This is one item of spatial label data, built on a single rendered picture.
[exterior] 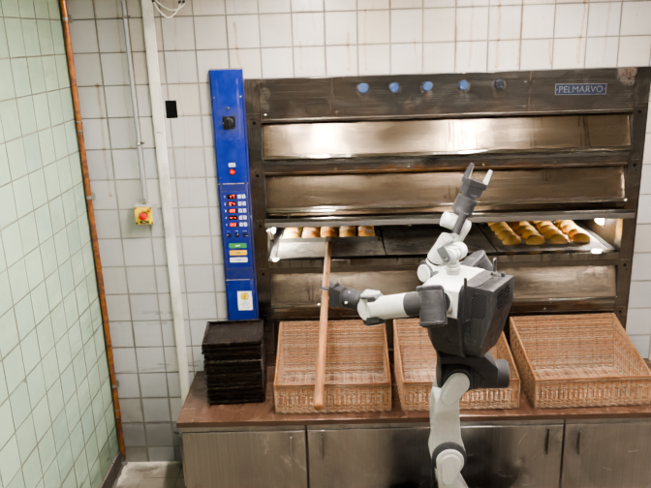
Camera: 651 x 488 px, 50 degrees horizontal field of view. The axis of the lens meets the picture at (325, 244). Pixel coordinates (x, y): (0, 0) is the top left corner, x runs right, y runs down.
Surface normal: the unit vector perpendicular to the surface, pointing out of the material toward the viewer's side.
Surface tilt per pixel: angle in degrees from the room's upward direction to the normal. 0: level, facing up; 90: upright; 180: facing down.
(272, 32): 90
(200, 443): 90
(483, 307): 90
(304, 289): 70
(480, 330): 90
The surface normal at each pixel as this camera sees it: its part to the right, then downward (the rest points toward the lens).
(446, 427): -0.02, 0.29
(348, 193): -0.03, -0.05
